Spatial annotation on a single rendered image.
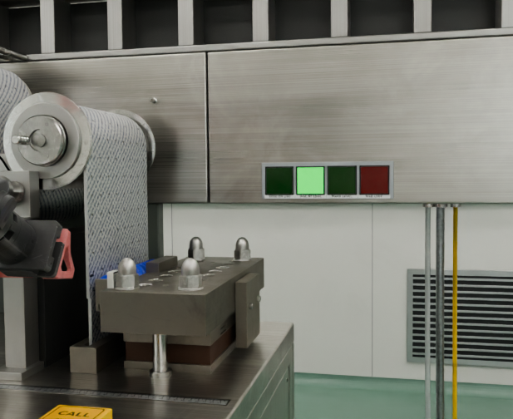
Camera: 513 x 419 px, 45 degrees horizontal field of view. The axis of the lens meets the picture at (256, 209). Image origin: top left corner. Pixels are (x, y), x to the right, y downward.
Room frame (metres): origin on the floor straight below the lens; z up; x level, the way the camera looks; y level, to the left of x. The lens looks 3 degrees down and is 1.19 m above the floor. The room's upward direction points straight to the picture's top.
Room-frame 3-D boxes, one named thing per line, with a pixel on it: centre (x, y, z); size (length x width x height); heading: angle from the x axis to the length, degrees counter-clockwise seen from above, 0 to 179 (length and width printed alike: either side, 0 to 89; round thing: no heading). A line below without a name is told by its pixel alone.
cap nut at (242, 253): (1.22, 0.03, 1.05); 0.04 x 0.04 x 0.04
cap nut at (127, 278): (0.92, 0.19, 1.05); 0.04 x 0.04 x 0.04
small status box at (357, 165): (1.18, -0.13, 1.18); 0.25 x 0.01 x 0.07; 78
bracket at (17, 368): (0.92, 0.36, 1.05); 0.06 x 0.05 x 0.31; 168
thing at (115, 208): (1.06, 0.23, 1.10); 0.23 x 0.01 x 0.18; 168
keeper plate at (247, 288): (1.07, 0.01, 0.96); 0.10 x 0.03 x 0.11; 168
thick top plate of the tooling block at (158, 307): (1.07, 0.11, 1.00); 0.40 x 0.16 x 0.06; 168
